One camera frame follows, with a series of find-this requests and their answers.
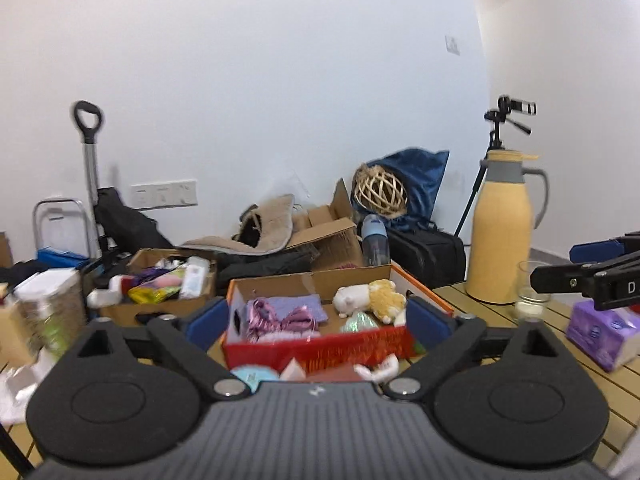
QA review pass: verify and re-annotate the purple patterned scrunchie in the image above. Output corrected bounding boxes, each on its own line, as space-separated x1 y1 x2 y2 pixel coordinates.
247 298 281 344

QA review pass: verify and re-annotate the black cloth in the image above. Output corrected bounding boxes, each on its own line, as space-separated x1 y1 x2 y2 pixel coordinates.
216 249 314 292

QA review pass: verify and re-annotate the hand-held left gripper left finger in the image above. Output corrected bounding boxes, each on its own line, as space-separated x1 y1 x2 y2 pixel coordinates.
59 296 252 402

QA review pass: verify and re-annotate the wicker ball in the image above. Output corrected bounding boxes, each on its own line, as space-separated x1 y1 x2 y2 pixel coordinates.
352 167 409 220

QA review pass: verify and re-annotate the red cardboard box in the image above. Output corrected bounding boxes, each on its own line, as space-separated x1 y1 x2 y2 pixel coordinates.
221 263 455 374

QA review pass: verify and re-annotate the dark red flat item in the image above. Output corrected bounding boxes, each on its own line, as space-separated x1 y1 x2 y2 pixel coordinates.
305 363 372 384

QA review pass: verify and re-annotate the white plastic bottle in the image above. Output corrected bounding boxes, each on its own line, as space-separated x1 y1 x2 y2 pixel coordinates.
178 255 210 300

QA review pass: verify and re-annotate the pink satin scrunchie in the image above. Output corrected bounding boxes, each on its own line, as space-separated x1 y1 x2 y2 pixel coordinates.
277 307 322 337

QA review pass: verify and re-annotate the small white soft item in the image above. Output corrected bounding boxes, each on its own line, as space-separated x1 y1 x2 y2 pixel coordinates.
353 353 400 384

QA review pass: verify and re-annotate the blue water bottle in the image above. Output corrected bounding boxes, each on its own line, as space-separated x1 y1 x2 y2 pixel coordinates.
360 213 391 267

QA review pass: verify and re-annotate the white bottle with red cap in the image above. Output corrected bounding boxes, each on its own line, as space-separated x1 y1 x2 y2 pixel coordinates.
87 274 127 309

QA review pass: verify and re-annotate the crumpled white paper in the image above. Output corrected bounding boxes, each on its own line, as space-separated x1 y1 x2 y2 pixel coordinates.
0 354 57 427

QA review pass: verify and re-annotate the glittery green pouf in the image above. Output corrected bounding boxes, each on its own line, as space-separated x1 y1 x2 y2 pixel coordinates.
339 311 384 334

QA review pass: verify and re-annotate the blue crate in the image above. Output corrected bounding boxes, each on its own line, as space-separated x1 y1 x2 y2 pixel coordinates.
37 247 92 272

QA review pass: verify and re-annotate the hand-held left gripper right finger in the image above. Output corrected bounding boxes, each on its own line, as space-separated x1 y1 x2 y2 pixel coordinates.
384 296 582 402

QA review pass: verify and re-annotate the small cardboard box with handle hole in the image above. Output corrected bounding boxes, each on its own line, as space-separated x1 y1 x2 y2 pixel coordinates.
99 248 219 329

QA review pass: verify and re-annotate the large open cardboard box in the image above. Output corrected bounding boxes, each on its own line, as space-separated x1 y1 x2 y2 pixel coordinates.
284 178 367 272

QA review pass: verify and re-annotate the white and yellow plush toy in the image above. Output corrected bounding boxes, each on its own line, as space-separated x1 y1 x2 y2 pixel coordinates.
332 279 408 325

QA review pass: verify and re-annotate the yellow packet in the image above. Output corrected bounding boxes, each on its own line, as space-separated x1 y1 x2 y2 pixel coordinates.
127 279 182 304

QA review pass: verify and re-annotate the beige fleece cloth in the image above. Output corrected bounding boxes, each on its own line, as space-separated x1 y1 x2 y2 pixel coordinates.
179 193 297 254

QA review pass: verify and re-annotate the wall outlet strip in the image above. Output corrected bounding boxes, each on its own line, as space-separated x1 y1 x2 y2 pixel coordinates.
130 178 199 210

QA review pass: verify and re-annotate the black tripod with camera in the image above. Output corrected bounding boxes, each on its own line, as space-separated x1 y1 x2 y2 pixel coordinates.
453 94 539 237

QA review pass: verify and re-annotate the dark blue blanket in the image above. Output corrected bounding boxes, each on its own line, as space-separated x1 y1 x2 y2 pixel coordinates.
349 147 450 227

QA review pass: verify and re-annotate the yellow thermos jug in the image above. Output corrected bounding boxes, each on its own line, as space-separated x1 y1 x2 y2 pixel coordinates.
464 148 550 305

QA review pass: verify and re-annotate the pink and white triangular item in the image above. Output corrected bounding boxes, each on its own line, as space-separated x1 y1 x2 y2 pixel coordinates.
279 359 307 382

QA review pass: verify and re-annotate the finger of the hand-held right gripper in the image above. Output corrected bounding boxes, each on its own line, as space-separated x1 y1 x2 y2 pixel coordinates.
529 258 610 297
569 237 632 266

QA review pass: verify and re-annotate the black trolley handle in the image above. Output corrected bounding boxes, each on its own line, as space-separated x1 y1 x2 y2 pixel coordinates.
72 100 119 262

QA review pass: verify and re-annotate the black bag on trolley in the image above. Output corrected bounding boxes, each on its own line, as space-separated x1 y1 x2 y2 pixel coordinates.
93 187 174 262

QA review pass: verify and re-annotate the white metal frame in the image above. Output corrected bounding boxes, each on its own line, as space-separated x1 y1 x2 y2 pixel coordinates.
32 198 87 257

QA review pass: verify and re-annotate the lavender knit pouch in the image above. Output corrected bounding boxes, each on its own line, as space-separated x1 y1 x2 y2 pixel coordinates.
257 294 329 324

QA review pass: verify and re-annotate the clear drinking glass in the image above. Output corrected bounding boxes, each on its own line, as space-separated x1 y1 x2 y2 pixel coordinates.
514 260 554 324

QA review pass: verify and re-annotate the clear jar of grains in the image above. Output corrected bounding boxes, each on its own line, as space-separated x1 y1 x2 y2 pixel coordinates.
14 268 85 357

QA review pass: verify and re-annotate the purple tissue box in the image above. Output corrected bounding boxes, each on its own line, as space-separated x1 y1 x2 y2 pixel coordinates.
566 300 640 373

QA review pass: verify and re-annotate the teal round item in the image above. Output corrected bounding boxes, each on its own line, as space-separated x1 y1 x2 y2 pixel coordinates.
230 365 280 394

